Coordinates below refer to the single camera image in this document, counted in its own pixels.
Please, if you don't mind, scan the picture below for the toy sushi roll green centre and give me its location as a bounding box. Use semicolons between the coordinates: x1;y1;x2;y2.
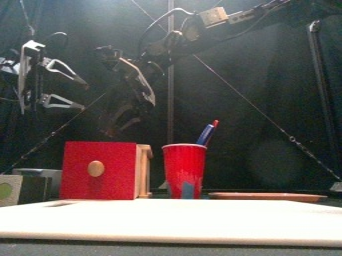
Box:
0;174;53;207

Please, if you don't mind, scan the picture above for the flat brown plate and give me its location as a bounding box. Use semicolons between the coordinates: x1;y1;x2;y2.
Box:
207;191;329;204

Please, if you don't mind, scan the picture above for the blue pen with red tip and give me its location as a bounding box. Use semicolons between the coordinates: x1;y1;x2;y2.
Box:
195;119;220;147

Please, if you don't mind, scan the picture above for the red wooden box with knob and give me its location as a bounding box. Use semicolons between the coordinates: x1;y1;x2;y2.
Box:
59;140;155;201

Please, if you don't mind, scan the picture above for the red plastic cup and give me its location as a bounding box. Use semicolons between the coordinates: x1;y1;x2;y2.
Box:
160;143;208;200

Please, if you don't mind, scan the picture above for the grey box container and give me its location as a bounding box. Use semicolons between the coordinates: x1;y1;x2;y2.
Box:
11;167;64;198

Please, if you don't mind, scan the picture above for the white cutting board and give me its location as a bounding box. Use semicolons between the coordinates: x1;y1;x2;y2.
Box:
0;198;342;249

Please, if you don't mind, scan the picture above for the thin vertical metal frame pole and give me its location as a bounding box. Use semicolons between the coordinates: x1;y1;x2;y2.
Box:
166;0;176;145

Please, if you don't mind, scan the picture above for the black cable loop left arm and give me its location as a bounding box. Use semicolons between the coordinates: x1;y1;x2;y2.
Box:
41;31;69;51

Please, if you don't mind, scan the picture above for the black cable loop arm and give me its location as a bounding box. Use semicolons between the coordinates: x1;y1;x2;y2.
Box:
41;31;69;51
136;7;198;56

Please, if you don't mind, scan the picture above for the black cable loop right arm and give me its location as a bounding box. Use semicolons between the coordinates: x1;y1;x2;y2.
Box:
136;7;198;56

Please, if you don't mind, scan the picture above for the diagonal brace wire with turnbuckle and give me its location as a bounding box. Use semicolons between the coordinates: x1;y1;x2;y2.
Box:
129;0;342;183

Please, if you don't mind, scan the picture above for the thick dark frame post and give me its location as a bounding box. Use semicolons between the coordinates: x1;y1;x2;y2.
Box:
306;19;342;168

